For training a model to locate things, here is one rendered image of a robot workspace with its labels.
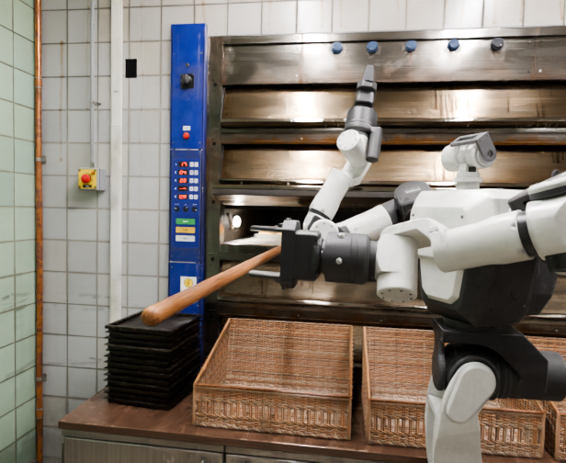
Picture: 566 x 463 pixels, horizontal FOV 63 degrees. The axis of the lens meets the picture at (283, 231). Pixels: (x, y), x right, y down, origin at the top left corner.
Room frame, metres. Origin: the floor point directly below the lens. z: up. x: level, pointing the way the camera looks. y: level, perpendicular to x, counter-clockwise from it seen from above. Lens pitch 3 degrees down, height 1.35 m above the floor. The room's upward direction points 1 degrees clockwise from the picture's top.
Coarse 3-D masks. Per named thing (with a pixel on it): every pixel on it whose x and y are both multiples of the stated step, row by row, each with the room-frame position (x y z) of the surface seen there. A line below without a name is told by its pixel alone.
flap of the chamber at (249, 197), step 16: (224, 192) 1.91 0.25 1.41; (240, 192) 1.90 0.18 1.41; (256, 192) 1.89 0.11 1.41; (272, 192) 1.88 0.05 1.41; (288, 192) 1.88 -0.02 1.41; (304, 192) 1.87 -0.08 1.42; (352, 192) 1.84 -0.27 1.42; (368, 192) 1.83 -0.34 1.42; (384, 192) 1.82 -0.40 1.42; (368, 208) 2.01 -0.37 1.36
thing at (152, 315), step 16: (256, 256) 1.35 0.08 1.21; (272, 256) 1.51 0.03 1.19; (224, 272) 1.03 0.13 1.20; (240, 272) 1.12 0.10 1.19; (192, 288) 0.83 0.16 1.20; (208, 288) 0.88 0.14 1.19; (160, 304) 0.70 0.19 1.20; (176, 304) 0.74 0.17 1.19; (144, 320) 0.67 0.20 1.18; (160, 320) 0.68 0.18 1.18
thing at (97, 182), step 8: (80, 168) 2.09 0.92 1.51; (88, 168) 2.08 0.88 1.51; (96, 168) 2.08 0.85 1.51; (80, 176) 2.09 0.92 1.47; (96, 176) 2.08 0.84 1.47; (104, 176) 2.13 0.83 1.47; (80, 184) 2.09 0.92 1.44; (88, 184) 2.08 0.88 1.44; (96, 184) 2.08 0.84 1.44; (104, 184) 2.13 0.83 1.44
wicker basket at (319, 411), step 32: (256, 320) 2.01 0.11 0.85; (224, 352) 1.95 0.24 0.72; (256, 352) 1.97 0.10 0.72; (288, 352) 1.95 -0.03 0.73; (352, 352) 1.76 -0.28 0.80; (224, 384) 1.93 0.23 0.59; (256, 384) 1.93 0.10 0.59; (288, 384) 1.92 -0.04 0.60; (320, 384) 1.90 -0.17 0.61; (224, 416) 1.55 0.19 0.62; (256, 416) 1.63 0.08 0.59; (288, 416) 1.52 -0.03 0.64; (320, 416) 1.64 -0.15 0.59
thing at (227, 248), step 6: (222, 246) 2.06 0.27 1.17; (228, 246) 2.06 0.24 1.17; (234, 246) 2.06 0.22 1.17; (240, 246) 2.05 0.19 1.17; (246, 246) 2.05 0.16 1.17; (252, 246) 2.04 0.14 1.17; (258, 246) 2.04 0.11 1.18; (264, 246) 2.04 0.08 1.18; (270, 246) 2.03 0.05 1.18; (276, 246) 2.03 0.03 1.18; (222, 252) 2.06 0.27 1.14; (228, 252) 2.06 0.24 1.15; (234, 252) 2.06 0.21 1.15; (240, 252) 2.05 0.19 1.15; (246, 252) 2.05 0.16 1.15; (252, 252) 2.04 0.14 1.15; (258, 252) 2.04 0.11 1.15; (264, 252) 2.04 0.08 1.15
